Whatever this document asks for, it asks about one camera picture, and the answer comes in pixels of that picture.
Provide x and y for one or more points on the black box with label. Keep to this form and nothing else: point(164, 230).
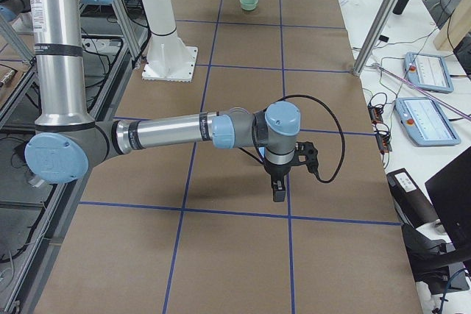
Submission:
point(413, 205)

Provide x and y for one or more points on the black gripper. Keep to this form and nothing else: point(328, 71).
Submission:
point(277, 170)

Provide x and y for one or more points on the far teach pendant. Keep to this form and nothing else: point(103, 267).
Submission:
point(428, 72)

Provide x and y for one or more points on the brown paper table cover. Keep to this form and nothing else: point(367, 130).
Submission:
point(194, 229)

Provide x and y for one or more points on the black monitor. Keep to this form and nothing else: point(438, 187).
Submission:
point(449, 191)

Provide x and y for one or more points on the green ceramic bowl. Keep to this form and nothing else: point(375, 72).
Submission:
point(248, 5)

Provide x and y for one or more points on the aluminium frame post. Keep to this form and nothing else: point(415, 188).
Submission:
point(372, 37)

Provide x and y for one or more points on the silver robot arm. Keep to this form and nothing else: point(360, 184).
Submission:
point(69, 142)

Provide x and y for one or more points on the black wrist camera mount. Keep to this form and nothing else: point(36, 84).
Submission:
point(306, 154)

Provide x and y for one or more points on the wooden board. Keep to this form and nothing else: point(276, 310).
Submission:
point(455, 28)

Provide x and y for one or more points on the teach pendant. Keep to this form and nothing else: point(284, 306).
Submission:
point(428, 72)
point(425, 123)

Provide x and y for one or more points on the white pedestal column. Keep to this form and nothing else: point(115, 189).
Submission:
point(167, 58)

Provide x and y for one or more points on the near teach pendant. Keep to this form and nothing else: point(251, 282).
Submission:
point(425, 123)

